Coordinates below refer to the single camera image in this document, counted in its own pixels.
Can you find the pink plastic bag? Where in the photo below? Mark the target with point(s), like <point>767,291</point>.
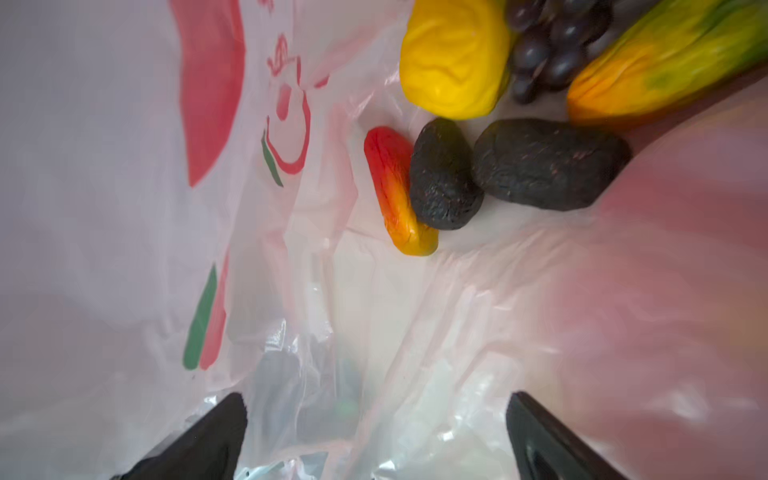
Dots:
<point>187,212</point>

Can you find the dark brown toy avocado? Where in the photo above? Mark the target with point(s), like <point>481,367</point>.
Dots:
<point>442,192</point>

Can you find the dark purple toy grapes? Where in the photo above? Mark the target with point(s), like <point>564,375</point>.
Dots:
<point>552,42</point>

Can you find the green yellow toy mango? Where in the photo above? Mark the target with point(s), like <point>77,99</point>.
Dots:
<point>675,52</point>

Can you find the orange red toy fruit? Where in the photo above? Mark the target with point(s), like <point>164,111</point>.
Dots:
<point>388,154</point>

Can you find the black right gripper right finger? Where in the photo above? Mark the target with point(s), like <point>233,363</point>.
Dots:
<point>545,448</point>

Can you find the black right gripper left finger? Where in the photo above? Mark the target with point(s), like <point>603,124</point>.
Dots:
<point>210,449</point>

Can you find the yellow toy fruit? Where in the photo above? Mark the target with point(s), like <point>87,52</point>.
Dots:
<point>453,59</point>

